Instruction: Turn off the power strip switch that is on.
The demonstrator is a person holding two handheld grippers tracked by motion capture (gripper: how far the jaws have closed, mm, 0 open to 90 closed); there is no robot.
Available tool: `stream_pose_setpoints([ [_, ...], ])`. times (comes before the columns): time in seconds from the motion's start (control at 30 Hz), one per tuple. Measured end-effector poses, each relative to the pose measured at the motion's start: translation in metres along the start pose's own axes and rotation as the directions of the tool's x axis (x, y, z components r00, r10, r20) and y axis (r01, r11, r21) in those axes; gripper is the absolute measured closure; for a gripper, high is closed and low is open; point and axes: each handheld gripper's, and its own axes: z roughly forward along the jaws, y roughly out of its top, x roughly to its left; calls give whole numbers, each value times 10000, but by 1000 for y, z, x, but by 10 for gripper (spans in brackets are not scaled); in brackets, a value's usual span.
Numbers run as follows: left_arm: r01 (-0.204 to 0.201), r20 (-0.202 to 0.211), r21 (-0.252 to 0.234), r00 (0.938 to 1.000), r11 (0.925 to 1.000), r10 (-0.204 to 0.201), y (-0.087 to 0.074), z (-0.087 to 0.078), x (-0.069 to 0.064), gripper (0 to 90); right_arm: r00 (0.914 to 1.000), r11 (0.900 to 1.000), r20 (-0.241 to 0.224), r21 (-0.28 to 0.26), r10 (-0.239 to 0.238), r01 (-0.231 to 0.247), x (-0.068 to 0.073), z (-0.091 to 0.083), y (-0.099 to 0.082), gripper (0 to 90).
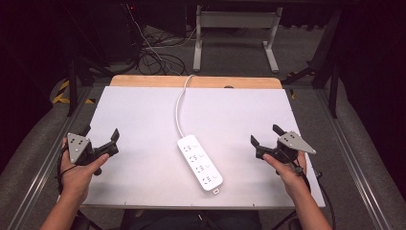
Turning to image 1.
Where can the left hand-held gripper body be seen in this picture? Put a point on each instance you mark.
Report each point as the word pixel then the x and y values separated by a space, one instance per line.
pixel 77 148

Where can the person's left hand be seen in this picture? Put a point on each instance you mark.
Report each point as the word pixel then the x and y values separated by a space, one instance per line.
pixel 78 177

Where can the black metal stand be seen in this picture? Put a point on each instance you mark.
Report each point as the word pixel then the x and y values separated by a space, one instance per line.
pixel 72 86
pixel 333 83

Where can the person's right hand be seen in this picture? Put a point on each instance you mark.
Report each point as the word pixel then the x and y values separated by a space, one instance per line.
pixel 288 175

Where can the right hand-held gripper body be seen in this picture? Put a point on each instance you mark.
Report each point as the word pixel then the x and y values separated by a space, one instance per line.
pixel 295 141

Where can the white power strip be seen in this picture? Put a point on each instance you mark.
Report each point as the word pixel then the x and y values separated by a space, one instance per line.
pixel 200 163

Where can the yellow black hazard tape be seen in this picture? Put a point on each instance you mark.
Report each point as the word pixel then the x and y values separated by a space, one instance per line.
pixel 63 92

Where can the white board sheet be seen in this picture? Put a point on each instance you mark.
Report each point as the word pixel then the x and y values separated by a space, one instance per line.
pixel 137 127

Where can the grey metal table frame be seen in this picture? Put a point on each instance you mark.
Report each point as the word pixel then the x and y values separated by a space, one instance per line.
pixel 234 19

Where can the person's legs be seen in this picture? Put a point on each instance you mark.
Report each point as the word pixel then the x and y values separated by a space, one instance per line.
pixel 191 221

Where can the aluminium rail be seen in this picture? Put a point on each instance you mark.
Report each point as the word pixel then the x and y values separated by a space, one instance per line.
pixel 41 172
pixel 354 172

